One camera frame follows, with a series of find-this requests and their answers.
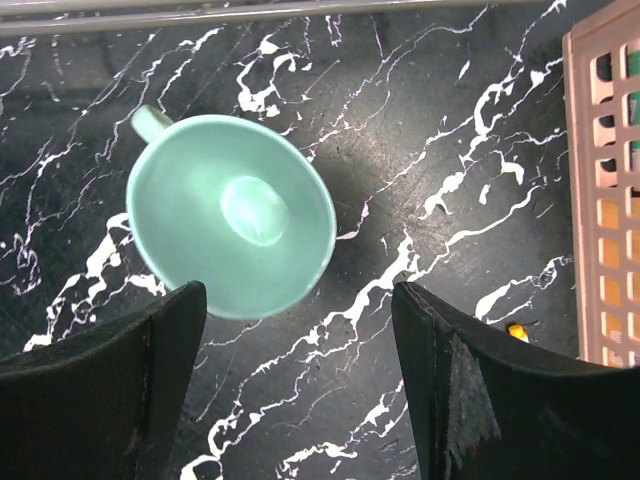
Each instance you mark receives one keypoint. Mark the peach plastic file organizer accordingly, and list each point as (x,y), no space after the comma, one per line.
(601,79)

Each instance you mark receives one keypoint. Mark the white yellow marker pen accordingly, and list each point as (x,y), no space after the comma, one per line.
(519,331)

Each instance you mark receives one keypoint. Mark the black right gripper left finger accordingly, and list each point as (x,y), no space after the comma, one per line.
(103,403)

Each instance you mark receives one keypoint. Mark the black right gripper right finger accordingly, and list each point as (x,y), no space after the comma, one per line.
(485,405)

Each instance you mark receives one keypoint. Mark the grey wire dish rack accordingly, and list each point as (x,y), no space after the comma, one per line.
(22,18)

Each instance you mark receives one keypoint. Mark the teal green cup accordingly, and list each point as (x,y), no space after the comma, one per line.
(233,205)

